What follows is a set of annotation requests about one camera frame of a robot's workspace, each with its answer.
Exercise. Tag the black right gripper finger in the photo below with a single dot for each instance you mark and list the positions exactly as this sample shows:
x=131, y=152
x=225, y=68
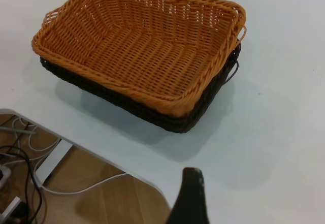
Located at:
x=190, y=201

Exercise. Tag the orange woven plastic basket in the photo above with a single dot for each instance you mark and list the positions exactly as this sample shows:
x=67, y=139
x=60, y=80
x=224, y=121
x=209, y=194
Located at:
x=142, y=46

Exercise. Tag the white power strip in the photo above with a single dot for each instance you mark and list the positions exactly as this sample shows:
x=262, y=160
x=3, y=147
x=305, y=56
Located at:
x=4, y=175

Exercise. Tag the black woven plastic basket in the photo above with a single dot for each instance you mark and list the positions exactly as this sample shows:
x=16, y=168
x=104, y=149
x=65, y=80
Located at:
x=177, y=125

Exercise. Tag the white table leg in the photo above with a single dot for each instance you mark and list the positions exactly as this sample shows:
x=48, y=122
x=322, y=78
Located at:
x=52, y=161

